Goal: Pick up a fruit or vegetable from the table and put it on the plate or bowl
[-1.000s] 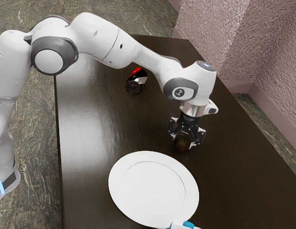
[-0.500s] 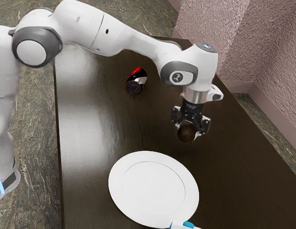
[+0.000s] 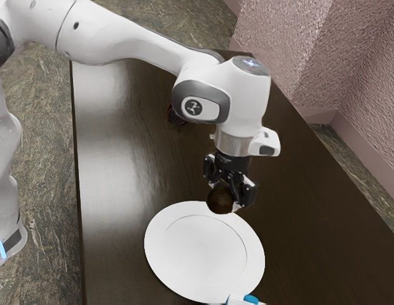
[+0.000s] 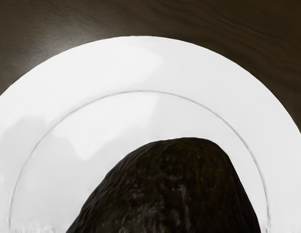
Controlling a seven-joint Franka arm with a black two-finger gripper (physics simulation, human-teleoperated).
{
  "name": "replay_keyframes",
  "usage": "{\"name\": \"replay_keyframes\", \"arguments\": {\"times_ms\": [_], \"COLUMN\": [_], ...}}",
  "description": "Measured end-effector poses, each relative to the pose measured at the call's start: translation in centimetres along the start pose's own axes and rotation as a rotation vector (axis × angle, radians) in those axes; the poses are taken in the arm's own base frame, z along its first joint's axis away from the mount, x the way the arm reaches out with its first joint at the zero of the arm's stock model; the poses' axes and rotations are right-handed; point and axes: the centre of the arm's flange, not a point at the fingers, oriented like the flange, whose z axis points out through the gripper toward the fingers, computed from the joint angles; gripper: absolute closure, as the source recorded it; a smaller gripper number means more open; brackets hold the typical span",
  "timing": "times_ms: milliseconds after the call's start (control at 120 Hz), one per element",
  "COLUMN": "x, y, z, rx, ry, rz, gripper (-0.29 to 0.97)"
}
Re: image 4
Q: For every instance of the dark brown avocado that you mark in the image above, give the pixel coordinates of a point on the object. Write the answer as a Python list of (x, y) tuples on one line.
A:
[(170, 189)]

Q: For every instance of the white round plate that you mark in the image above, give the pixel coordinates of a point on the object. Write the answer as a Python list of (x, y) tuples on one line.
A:
[(68, 102)]

